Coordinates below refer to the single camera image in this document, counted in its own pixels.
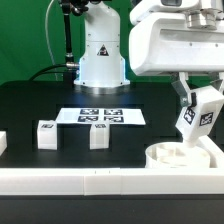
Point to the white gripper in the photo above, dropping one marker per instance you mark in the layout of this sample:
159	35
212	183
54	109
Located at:
163	43

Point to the white round stool seat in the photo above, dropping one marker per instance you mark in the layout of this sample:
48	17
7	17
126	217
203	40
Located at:
176	155

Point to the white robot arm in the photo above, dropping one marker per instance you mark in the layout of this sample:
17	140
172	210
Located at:
102	66

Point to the white marker sheet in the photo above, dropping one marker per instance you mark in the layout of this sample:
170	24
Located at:
123	116

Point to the white U-shaped fence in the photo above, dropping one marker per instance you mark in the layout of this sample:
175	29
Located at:
117	181

